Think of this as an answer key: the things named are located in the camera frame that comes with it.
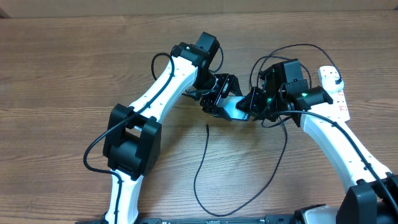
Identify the blue smartphone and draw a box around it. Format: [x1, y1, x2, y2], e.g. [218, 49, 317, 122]
[218, 96, 250, 121]

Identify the white charger adapter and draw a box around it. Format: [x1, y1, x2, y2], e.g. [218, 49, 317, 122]
[320, 77, 345, 93]

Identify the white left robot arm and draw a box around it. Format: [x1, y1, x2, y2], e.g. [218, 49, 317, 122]
[83, 32, 249, 223]

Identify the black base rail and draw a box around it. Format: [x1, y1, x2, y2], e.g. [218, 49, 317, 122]
[74, 203, 340, 224]

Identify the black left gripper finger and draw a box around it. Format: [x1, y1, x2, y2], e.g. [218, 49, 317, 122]
[228, 75, 243, 96]
[211, 106, 232, 121]

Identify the white power strip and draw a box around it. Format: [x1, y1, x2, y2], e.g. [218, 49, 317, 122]
[317, 65, 351, 123]

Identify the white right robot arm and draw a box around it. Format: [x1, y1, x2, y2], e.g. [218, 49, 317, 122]
[236, 59, 397, 223]

